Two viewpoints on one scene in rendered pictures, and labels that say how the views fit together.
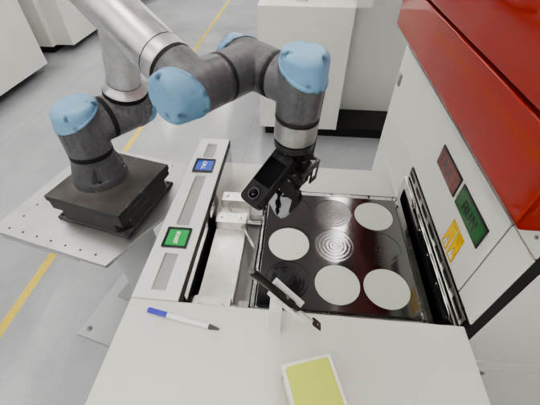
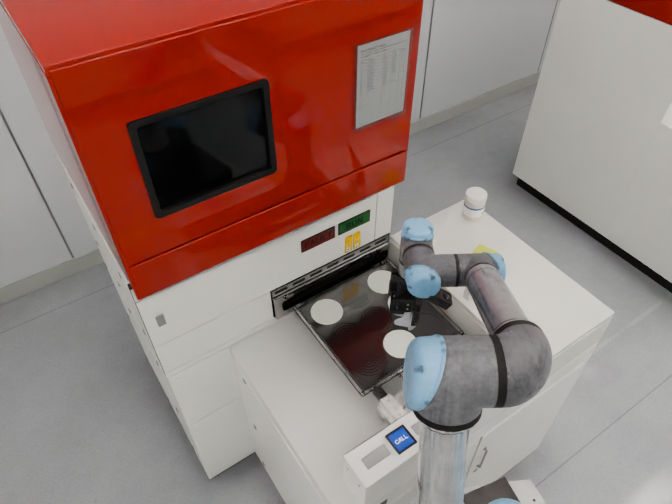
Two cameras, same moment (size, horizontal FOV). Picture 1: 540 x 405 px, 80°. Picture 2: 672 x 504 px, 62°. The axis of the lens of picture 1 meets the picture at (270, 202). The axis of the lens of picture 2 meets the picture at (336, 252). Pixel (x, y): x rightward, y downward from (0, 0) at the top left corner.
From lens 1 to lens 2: 1.52 m
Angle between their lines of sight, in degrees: 79
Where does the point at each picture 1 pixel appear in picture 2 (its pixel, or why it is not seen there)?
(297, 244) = (396, 338)
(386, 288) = (383, 281)
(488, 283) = (385, 215)
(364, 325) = not seen: hidden behind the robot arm
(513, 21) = (345, 157)
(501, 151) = (379, 180)
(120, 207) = (496, 486)
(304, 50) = (420, 225)
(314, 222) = (366, 340)
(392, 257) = (356, 287)
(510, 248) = (383, 197)
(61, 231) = not seen: outside the picture
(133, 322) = not seen: hidden behind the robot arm
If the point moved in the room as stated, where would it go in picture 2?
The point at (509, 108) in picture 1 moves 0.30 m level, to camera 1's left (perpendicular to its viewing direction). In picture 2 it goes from (371, 170) to (453, 229)
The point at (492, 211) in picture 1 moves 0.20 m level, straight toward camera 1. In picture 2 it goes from (364, 205) to (431, 209)
